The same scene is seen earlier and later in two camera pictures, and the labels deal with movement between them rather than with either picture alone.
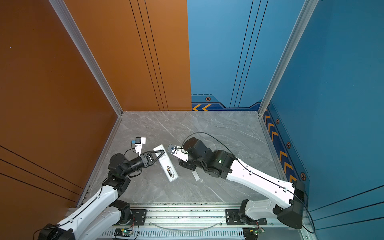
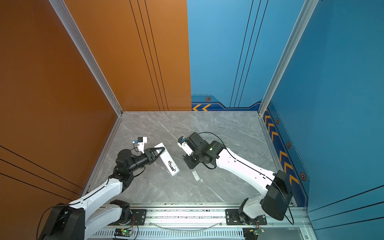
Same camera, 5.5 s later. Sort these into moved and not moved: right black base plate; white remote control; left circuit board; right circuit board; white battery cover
Moved: white remote control
Not moved: white battery cover; right black base plate; left circuit board; right circuit board
